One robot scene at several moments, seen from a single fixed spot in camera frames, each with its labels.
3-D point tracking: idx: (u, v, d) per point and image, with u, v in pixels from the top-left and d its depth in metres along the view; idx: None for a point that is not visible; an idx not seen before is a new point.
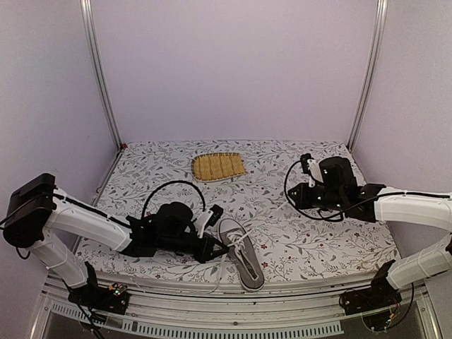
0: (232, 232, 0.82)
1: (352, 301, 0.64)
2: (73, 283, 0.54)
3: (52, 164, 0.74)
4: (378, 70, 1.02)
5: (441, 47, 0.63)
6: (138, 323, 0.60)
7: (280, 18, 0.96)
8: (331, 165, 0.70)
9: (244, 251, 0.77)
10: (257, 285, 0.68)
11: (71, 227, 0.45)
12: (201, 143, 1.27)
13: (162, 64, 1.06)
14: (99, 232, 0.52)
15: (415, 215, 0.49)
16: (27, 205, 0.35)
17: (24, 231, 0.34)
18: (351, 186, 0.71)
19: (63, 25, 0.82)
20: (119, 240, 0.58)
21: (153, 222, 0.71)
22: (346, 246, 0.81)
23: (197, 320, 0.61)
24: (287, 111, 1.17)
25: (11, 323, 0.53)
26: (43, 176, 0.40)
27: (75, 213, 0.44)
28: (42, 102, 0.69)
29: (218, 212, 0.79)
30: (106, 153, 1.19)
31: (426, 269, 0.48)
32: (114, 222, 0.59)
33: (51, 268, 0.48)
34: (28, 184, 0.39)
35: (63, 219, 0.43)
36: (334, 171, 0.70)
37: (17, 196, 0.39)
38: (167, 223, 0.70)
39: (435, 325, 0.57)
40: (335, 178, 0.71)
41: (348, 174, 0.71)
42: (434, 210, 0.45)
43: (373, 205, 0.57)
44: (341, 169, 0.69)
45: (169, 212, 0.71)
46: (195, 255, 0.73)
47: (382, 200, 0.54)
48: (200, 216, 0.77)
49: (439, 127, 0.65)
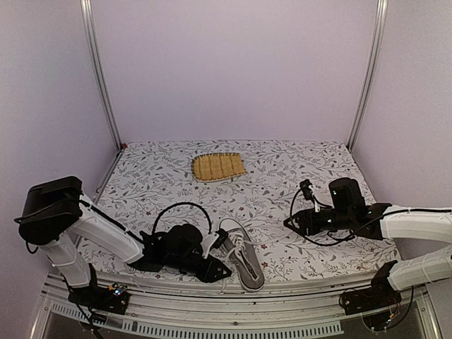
0: (233, 232, 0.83)
1: (352, 301, 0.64)
2: (73, 282, 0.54)
3: (52, 164, 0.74)
4: (378, 70, 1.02)
5: (442, 46, 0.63)
6: (138, 323, 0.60)
7: (280, 18, 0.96)
8: (340, 186, 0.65)
9: (244, 252, 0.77)
10: (257, 285, 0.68)
11: (88, 233, 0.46)
12: (201, 143, 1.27)
13: (162, 65, 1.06)
14: (112, 244, 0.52)
15: (418, 227, 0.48)
16: (54, 206, 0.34)
17: (41, 229, 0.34)
18: (361, 205, 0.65)
19: (63, 25, 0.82)
20: (130, 253, 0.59)
21: (164, 241, 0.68)
22: (346, 246, 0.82)
23: (197, 320, 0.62)
24: (287, 111, 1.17)
25: (11, 323, 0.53)
26: (70, 179, 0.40)
27: (97, 222, 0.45)
28: (42, 101, 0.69)
29: (224, 235, 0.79)
30: (106, 153, 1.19)
31: (429, 275, 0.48)
32: (131, 237, 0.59)
33: (56, 267, 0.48)
34: (52, 183, 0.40)
35: (83, 224, 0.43)
36: (343, 193, 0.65)
37: (39, 193, 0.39)
38: (176, 244, 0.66)
39: (436, 325, 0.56)
40: (344, 199, 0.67)
41: (357, 194, 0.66)
42: (439, 224, 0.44)
43: (378, 223, 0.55)
44: (350, 190, 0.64)
45: (181, 233, 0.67)
46: (198, 274, 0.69)
47: (389, 217, 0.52)
48: (206, 239, 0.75)
49: (439, 126, 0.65)
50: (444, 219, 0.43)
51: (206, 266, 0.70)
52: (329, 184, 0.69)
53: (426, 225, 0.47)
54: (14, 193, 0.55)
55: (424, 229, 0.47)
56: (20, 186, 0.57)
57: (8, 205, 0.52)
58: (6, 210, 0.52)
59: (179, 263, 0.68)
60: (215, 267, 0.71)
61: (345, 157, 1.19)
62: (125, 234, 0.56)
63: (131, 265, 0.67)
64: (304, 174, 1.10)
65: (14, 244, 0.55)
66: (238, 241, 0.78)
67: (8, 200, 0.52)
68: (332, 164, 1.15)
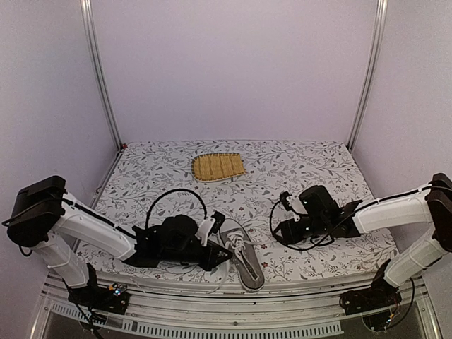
0: (233, 232, 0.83)
1: (352, 302, 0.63)
2: (73, 283, 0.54)
3: (51, 164, 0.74)
4: (378, 70, 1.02)
5: (442, 45, 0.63)
6: (138, 323, 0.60)
7: (280, 18, 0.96)
8: (308, 194, 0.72)
9: (244, 252, 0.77)
10: (257, 285, 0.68)
11: (75, 232, 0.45)
12: (201, 143, 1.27)
13: (162, 65, 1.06)
14: (102, 241, 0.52)
15: (390, 212, 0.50)
16: (36, 207, 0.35)
17: (26, 232, 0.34)
18: (332, 209, 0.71)
19: (63, 25, 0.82)
20: (122, 249, 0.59)
21: (158, 234, 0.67)
22: (346, 247, 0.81)
23: (197, 320, 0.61)
24: (287, 111, 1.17)
25: (11, 323, 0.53)
26: (54, 179, 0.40)
27: (82, 219, 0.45)
28: (42, 100, 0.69)
29: (220, 219, 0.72)
30: (106, 153, 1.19)
31: (421, 260, 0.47)
32: (121, 232, 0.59)
33: (52, 268, 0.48)
34: (36, 185, 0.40)
35: (68, 224, 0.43)
36: (313, 200, 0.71)
37: (24, 195, 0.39)
38: (170, 237, 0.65)
39: (436, 325, 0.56)
40: (315, 206, 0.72)
41: (327, 199, 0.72)
42: (409, 205, 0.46)
43: (353, 220, 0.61)
44: (318, 195, 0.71)
45: (173, 225, 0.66)
46: (202, 263, 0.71)
47: (359, 213, 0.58)
48: (203, 224, 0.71)
49: (439, 126, 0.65)
50: (414, 200, 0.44)
51: (207, 253, 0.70)
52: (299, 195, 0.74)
53: (397, 210, 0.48)
54: (14, 193, 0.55)
55: (396, 213, 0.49)
56: (20, 187, 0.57)
57: (8, 205, 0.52)
58: (6, 210, 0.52)
59: (177, 256, 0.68)
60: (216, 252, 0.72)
61: (345, 157, 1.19)
62: (114, 230, 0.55)
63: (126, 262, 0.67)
64: (304, 174, 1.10)
65: (13, 244, 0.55)
66: (238, 241, 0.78)
67: (8, 200, 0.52)
68: (332, 164, 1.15)
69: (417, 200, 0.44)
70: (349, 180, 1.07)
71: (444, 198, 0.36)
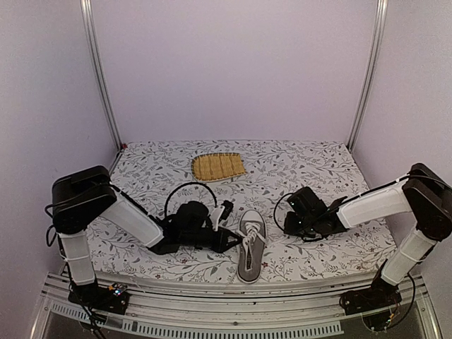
0: (251, 222, 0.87)
1: (352, 301, 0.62)
2: (80, 280, 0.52)
3: (51, 163, 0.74)
4: (378, 70, 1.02)
5: (442, 44, 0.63)
6: (137, 323, 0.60)
7: (280, 17, 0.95)
8: (292, 195, 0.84)
9: (251, 243, 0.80)
10: (248, 280, 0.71)
11: (119, 217, 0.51)
12: (201, 143, 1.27)
13: (162, 63, 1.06)
14: (138, 226, 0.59)
15: (372, 204, 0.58)
16: (88, 192, 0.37)
17: (75, 216, 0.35)
18: (318, 210, 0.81)
19: (63, 24, 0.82)
20: (152, 236, 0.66)
21: (176, 220, 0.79)
22: (346, 246, 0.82)
23: (196, 320, 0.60)
24: (287, 110, 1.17)
25: (11, 323, 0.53)
26: (99, 169, 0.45)
27: (126, 206, 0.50)
28: (42, 99, 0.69)
29: (229, 206, 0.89)
30: (106, 153, 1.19)
31: (413, 255, 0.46)
32: (152, 220, 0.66)
33: (68, 261, 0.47)
34: (80, 175, 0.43)
35: (117, 209, 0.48)
36: (299, 200, 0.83)
37: (69, 183, 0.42)
38: (188, 219, 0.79)
39: (435, 325, 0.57)
40: (301, 206, 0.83)
41: (313, 200, 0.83)
42: (387, 195, 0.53)
43: (338, 215, 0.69)
44: (302, 196, 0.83)
45: (188, 210, 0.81)
46: (214, 246, 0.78)
47: (342, 209, 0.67)
48: (214, 212, 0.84)
49: (438, 125, 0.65)
50: (392, 190, 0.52)
51: (218, 237, 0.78)
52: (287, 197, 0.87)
53: (378, 202, 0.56)
54: (14, 193, 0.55)
55: (376, 205, 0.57)
56: (20, 187, 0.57)
57: (8, 205, 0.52)
58: (7, 210, 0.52)
59: (192, 240, 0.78)
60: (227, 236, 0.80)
61: (345, 157, 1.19)
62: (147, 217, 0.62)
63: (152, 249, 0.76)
64: (304, 174, 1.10)
65: (14, 244, 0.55)
66: (253, 232, 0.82)
67: (8, 200, 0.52)
68: (332, 164, 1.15)
69: (395, 190, 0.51)
70: (349, 180, 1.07)
71: (420, 185, 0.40)
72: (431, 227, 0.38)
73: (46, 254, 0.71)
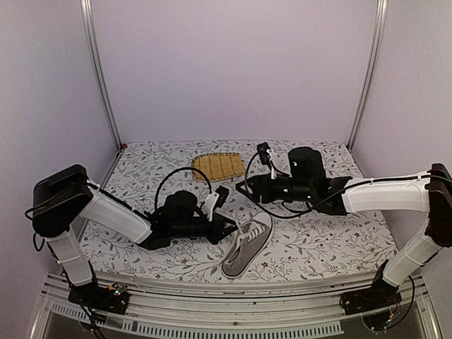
0: (256, 222, 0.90)
1: (352, 301, 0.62)
2: (77, 280, 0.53)
3: (51, 162, 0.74)
4: (378, 70, 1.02)
5: (441, 44, 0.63)
6: (137, 323, 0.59)
7: (280, 18, 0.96)
8: (300, 158, 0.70)
9: (244, 239, 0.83)
10: (234, 274, 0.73)
11: (100, 215, 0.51)
12: (201, 143, 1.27)
13: (162, 64, 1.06)
14: (123, 223, 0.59)
15: (384, 195, 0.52)
16: (64, 193, 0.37)
17: (55, 218, 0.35)
18: (321, 180, 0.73)
19: (63, 24, 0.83)
20: (140, 231, 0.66)
21: (164, 213, 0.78)
22: (346, 246, 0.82)
23: (197, 320, 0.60)
24: (287, 111, 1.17)
25: (11, 323, 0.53)
26: (75, 167, 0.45)
27: (106, 203, 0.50)
28: (42, 100, 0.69)
29: (223, 193, 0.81)
30: (106, 153, 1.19)
31: (417, 258, 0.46)
32: (138, 215, 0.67)
33: (61, 263, 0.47)
34: (58, 176, 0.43)
35: (95, 207, 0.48)
36: (306, 164, 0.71)
37: (46, 186, 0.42)
38: (176, 211, 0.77)
39: (436, 325, 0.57)
40: (305, 171, 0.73)
41: (318, 167, 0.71)
42: (405, 191, 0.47)
43: (342, 198, 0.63)
44: (311, 161, 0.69)
45: (175, 201, 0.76)
46: (210, 234, 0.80)
47: (349, 192, 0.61)
48: (208, 199, 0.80)
49: (439, 124, 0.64)
50: (410, 187, 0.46)
51: (213, 227, 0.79)
52: (289, 156, 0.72)
53: (393, 193, 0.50)
54: (14, 194, 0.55)
55: (390, 196, 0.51)
56: (20, 187, 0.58)
57: (8, 207, 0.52)
58: (7, 210, 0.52)
59: (185, 232, 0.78)
60: (223, 225, 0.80)
61: (345, 157, 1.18)
62: (132, 212, 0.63)
63: (143, 245, 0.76)
64: None
65: (14, 245, 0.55)
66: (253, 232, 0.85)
67: (8, 200, 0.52)
68: (332, 164, 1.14)
69: (414, 187, 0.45)
70: None
71: (444, 189, 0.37)
72: (444, 232, 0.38)
73: (46, 254, 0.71)
